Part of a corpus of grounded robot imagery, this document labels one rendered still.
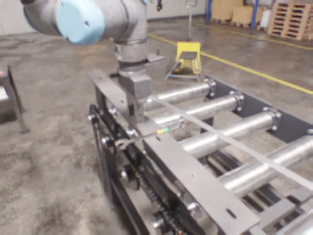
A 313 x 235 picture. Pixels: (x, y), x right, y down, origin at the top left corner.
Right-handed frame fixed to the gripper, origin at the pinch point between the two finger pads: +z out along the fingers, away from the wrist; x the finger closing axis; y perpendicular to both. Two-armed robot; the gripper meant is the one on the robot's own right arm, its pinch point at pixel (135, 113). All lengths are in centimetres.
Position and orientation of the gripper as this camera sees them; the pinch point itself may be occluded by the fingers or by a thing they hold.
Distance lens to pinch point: 71.8
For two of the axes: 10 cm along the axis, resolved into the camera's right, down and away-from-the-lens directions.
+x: 4.8, 4.4, -7.6
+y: -8.7, 2.6, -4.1
